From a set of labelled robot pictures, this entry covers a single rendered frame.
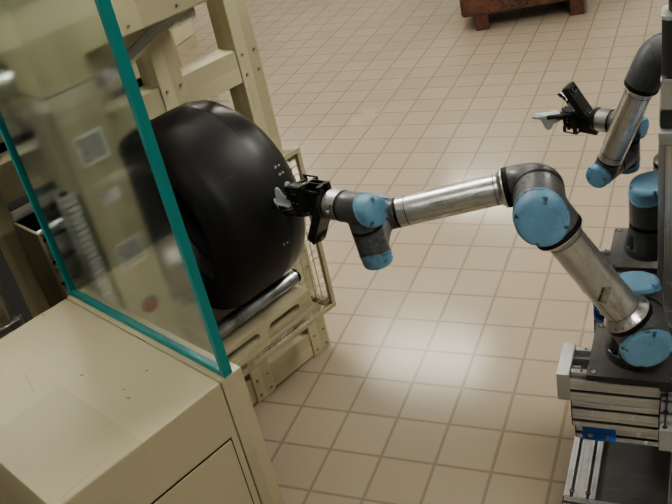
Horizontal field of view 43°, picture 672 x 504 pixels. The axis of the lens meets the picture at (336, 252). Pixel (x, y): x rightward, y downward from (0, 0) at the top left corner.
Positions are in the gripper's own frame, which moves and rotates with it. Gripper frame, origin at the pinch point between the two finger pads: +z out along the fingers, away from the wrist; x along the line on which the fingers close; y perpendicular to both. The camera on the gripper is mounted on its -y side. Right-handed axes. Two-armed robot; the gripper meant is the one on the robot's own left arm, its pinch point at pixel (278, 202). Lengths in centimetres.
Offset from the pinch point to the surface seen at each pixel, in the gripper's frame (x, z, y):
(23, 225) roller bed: 37, 73, 2
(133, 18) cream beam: -2, 41, 49
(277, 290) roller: -1.2, 15.5, -30.9
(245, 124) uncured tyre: -5.7, 11.6, 18.3
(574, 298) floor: -143, 16, -121
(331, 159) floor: -202, 216, -99
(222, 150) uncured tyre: 5.3, 8.9, 16.1
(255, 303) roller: 6.9, 15.8, -30.4
